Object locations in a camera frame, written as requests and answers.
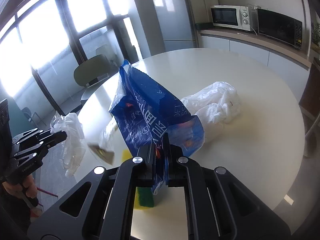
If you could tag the white plastic bag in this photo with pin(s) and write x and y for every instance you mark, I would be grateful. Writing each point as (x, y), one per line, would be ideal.
(215, 105)

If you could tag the white microwave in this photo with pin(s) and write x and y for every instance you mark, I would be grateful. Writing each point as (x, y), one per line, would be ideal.
(236, 17)

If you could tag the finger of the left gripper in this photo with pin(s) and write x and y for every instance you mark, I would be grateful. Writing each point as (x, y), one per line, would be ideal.
(51, 139)
(38, 131)

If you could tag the clear plastic glove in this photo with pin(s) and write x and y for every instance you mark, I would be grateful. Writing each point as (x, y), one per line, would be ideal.
(73, 146)

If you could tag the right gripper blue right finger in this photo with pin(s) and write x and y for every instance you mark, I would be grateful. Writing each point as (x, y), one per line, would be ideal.
(173, 173)

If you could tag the potted green plant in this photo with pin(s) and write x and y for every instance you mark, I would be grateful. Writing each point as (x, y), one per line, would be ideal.
(315, 36)

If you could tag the black microwave oven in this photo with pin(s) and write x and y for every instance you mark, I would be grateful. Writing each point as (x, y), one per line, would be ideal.
(280, 27)

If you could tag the yellow green sponge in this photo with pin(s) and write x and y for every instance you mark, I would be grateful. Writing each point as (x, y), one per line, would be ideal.
(143, 196)

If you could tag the round white table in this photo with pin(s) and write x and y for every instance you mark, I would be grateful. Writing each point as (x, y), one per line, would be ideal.
(247, 168)

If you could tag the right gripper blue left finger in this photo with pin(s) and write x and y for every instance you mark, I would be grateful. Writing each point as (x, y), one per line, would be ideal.
(146, 170)

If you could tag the blue plastic bag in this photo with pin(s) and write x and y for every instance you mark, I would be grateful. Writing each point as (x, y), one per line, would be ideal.
(145, 111)

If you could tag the silver refrigerator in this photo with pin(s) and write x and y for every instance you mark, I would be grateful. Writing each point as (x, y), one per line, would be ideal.
(176, 24)

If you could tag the person's left hand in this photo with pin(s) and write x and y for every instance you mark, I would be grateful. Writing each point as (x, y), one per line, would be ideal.
(28, 184)

